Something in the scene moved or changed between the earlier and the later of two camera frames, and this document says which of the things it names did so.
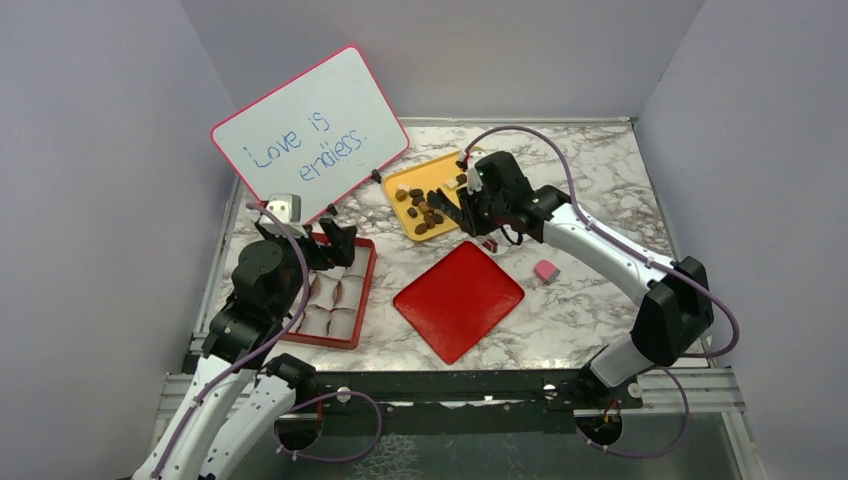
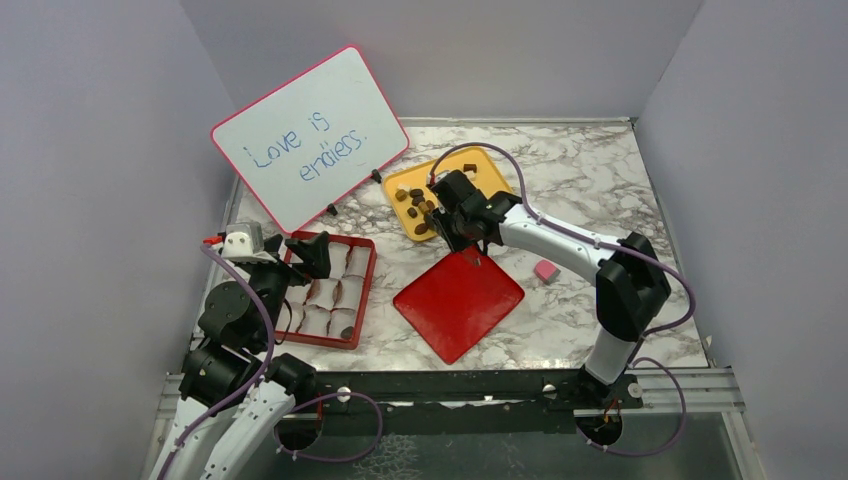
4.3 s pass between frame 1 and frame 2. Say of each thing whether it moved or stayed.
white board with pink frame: stayed
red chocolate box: stayed
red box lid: stayed
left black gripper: moved
